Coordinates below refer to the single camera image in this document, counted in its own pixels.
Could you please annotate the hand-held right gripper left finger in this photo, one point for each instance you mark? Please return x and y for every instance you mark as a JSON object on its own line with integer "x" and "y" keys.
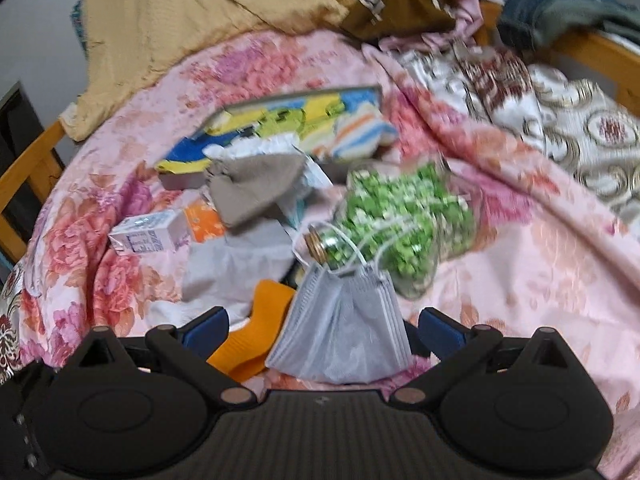
{"x": 205, "y": 334}

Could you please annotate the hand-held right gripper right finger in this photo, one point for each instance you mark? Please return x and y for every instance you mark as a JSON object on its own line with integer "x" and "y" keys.
{"x": 441, "y": 334}

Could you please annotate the orange sock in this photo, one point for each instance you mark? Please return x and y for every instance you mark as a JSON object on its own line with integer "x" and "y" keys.
{"x": 265, "y": 310}

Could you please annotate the light grey sock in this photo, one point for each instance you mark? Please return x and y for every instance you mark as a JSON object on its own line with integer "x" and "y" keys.
{"x": 225, "y": 265}

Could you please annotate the grey face mask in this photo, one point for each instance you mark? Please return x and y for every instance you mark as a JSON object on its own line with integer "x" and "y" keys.
{"x": 330, "y": 330}

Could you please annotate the colourful picture tray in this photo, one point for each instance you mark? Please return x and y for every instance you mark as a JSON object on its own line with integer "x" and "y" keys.
{"x": 280, "y": 115}

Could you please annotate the orange white box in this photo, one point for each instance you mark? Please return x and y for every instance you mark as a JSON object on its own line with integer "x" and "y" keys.
{"x": 202, "y": 222}

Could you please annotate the pink floral blanket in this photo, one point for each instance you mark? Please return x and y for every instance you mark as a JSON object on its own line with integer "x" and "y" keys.
{"x": 525, "y": 260}

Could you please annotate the small white carton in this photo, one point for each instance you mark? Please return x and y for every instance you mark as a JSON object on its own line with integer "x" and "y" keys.
{"x": 150, "y": 232}

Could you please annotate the glass jar of green stars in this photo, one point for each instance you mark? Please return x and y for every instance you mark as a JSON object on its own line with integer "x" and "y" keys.
{"x": 400, "y": 220}

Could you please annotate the white teal crumpled wrapper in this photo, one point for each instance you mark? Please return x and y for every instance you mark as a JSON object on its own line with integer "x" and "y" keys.
{"x": 312, "y": 175}

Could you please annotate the white crumpled cloth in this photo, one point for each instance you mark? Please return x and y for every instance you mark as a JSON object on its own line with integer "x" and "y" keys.
{"x": 250, "y": 146}

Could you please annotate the white gold patterned cloth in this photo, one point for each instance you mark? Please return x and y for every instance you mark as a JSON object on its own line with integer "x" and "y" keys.
{"x": 575, "y": 125}
{"x": 9, "y": 330}

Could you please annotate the orange blue striped cloth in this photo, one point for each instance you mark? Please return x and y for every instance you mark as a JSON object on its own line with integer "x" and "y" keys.
{"x": 360, "y": 132}

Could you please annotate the dark door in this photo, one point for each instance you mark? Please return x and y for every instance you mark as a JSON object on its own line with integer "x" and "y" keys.
{"x": 20, "y": 125}

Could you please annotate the tan blanket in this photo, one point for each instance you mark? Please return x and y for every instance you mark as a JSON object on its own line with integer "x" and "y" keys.
{"x": 200, "y": 20}

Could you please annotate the blue jeans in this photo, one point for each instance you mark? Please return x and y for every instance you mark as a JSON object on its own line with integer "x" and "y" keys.
{"x": 530, "y": 15}

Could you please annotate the brown garment with white print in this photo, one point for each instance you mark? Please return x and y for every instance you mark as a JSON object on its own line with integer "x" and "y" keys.
{"x": 400, "y": 5}

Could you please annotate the teal patterned cloth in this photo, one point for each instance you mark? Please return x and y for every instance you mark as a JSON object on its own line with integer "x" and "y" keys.
{"x": 77, "y": 25}

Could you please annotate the wooden bed frame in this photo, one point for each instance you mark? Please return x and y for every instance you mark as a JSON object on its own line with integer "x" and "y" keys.
{"x": 600, "y": 55}

